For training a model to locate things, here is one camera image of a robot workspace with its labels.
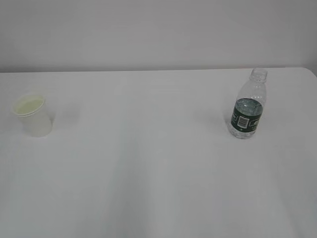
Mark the clear plastic water bottle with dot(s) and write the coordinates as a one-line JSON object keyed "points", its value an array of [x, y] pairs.
{"points": [[249, 105]]}

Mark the white paper cup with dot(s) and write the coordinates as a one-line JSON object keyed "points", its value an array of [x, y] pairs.
{"points": [[31, 111]]}

